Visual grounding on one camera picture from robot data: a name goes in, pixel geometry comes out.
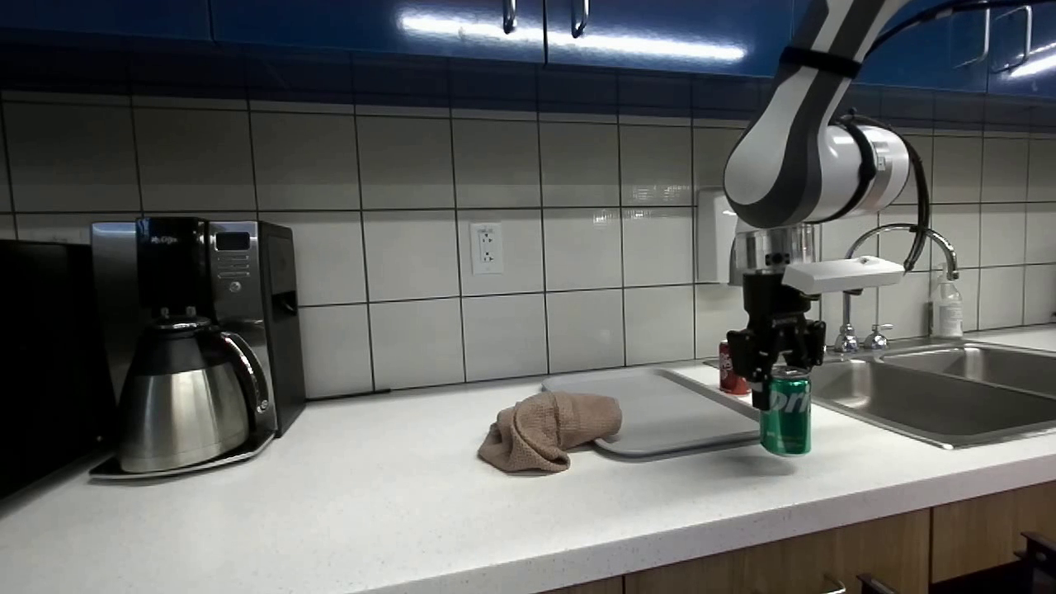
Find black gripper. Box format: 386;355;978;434
725;272;824;411

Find green Sprite can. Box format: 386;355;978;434
758;371;811;454

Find red Dr Pepper can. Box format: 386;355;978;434
719;340;754;396

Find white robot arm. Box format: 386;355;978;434
725;0;913;409

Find grey plastic tray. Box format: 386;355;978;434
543;371;758;460

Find chrome gooseneck faucet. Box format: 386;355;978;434
831;222;962;355

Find stainless steel double sink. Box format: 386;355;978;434
810;343;1056;450

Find clear soap pump bottle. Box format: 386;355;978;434
930;277;963;340

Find brown crumpled cloth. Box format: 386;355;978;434
479;393;621;476

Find wooden lower cabinets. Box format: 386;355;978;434
552;482;1056;594

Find steel black coffee maker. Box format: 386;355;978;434
89;217;308;482

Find black microwave oven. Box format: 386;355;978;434
0;242;115;494

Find blue upper cabinets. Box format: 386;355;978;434
0;0;1056;123

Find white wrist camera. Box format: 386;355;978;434
782;253;904;293

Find white wall power outlet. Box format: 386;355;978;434
471;222;506;273

